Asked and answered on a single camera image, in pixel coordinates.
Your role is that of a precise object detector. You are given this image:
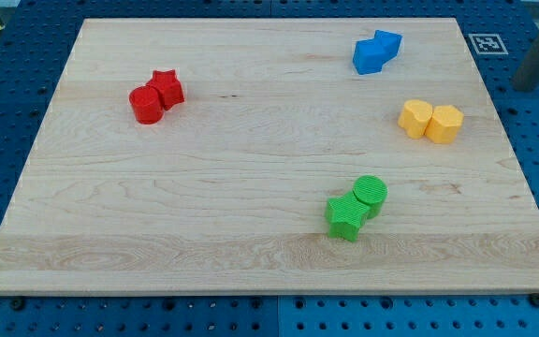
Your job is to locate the white fiducial marker tag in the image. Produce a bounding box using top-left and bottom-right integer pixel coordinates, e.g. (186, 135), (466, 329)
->
(469, 33), (508, 55)

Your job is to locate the wooden board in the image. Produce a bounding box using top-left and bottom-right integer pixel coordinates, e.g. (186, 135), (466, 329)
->
(0, 18), (539, 297)

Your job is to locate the red star block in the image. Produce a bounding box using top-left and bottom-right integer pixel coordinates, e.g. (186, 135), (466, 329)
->
(146, 69), (185, 110)

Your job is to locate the green cylinder block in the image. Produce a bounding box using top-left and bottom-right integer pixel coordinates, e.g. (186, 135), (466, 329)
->
(353, 175), (388, 219)

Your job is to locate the blue cube block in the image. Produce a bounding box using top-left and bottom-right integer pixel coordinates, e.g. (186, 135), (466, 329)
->
(353, 39), (387, 75)

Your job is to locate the green star block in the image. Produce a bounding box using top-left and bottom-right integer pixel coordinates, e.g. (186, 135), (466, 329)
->
(325, 191), (371, 242)

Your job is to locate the yellow hexagon block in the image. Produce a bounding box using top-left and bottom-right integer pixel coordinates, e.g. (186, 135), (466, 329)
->
(425, 105), (464, 144)

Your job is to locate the blue angular block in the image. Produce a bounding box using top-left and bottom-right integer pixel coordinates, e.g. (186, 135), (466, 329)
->
(374, 30), (402, 61)

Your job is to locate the black bolt left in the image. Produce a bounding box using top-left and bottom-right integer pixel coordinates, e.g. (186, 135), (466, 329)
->
(9, 297), (25, 311)

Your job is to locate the yellow heart block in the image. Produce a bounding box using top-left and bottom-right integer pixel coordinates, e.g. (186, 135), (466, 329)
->
(398, 99), (433, 139)

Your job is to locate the black bolt right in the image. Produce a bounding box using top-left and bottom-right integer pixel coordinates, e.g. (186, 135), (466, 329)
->
(528, 293), (539, 308)

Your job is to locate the red cylinder block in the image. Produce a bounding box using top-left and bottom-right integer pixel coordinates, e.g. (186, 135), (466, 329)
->
(129, 86), (163, 125)

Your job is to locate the black bolt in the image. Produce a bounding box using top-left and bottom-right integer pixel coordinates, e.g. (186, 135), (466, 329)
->
(528, 293), (539, 308)
(9, 297), (25, 311)

